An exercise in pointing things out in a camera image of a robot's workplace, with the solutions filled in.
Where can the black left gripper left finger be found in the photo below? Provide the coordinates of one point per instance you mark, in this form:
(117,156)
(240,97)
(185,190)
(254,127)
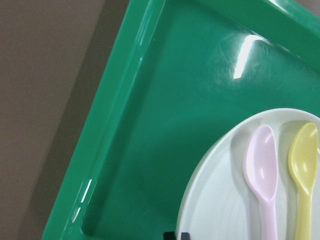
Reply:
(169,235)

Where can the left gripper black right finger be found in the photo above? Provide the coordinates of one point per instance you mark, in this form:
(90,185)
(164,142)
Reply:
(185,236)

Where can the green plastic tray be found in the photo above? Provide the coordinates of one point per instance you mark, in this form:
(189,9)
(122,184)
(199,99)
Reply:
(181,74)

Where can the white round plate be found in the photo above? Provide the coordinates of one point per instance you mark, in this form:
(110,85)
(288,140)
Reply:
(218,204)

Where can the yellow plastic spoon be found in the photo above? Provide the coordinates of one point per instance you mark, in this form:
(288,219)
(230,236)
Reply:
(303,167)

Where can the pink plastic spoon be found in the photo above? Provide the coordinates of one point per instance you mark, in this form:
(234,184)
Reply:
(260,170)

